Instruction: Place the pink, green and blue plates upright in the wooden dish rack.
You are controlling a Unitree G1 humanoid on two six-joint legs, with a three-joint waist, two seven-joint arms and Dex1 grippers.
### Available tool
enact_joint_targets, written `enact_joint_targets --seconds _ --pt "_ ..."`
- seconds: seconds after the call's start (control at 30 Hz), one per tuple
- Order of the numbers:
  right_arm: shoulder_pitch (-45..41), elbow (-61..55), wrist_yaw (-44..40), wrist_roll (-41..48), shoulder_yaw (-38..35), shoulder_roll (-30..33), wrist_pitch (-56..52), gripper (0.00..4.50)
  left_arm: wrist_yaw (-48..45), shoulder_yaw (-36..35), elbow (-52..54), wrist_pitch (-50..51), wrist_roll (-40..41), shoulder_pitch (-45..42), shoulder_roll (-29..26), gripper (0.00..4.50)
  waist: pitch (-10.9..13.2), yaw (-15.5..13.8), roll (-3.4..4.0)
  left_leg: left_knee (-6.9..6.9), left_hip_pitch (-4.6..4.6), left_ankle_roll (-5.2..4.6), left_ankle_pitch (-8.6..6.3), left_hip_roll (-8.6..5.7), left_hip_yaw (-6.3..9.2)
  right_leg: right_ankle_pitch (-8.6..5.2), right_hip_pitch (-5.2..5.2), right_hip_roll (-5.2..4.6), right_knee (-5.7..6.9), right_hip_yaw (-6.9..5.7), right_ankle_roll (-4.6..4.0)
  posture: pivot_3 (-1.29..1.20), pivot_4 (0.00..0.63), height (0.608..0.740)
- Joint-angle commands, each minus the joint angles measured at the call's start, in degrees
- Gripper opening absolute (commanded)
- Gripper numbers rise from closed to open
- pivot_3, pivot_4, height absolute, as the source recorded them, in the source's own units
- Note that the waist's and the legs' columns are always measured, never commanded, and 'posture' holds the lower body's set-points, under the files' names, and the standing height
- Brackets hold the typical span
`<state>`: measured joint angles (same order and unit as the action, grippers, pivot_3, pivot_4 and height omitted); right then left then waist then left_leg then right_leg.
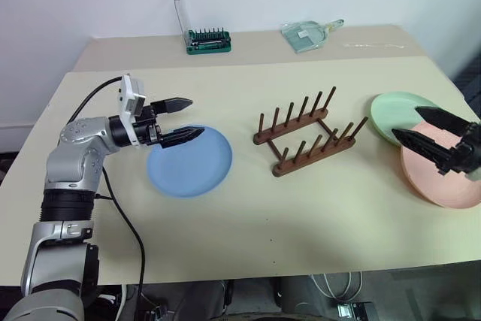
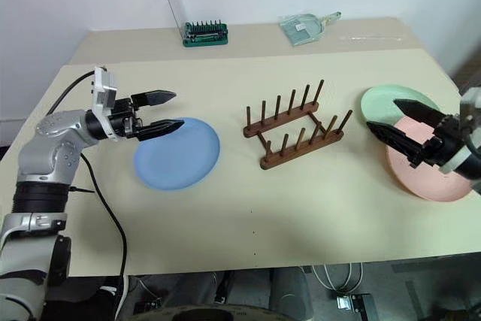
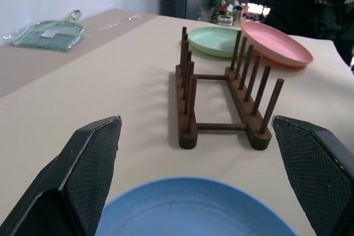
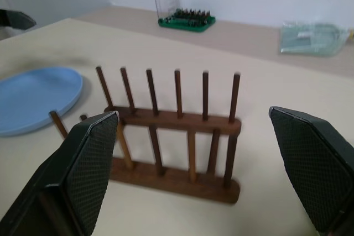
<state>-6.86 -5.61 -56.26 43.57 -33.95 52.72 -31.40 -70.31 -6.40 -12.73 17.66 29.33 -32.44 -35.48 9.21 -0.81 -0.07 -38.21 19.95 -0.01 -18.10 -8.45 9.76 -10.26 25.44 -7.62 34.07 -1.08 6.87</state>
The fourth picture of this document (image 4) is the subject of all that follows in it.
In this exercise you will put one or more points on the dark rounded object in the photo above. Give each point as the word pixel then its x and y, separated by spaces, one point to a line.
pixel 16 20

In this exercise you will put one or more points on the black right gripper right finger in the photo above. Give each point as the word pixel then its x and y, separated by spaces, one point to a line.
pixel 315 164

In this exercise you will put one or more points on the blue plate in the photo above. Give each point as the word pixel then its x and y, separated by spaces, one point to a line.
pixel 36 97

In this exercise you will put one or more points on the wooden dish rack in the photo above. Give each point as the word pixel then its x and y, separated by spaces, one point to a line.
pixel 171 120

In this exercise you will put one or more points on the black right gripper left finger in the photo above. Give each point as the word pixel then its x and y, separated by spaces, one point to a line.
pixel 83 164

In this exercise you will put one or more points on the green screwdriver bit set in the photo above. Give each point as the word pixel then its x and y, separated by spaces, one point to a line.
pixel 188 26

